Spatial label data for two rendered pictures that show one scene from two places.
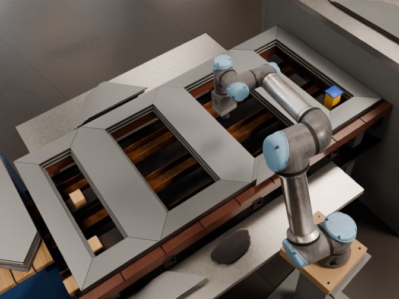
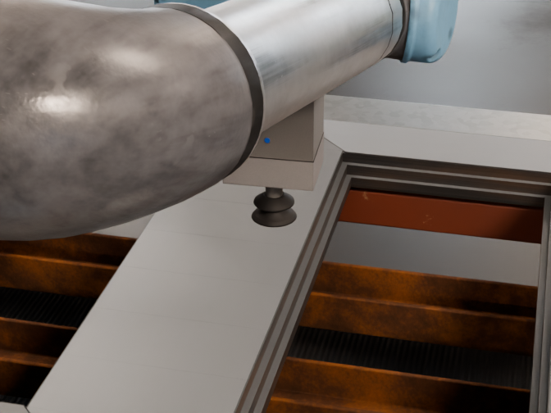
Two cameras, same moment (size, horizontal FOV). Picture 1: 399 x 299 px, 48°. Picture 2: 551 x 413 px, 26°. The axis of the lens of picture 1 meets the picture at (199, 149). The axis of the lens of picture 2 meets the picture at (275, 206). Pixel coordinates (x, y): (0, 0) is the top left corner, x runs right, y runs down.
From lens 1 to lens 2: 1.32 m
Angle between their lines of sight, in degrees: 38
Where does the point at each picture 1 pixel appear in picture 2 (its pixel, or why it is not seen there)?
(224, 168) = (90, 388)
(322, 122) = (70, 20)
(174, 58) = (471, 128)
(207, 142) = (170, 296)
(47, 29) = (414, 85)
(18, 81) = not seen: hidden behind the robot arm
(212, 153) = (131, 331)
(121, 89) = not seen: hidden behind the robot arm
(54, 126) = not seen: outside the picture
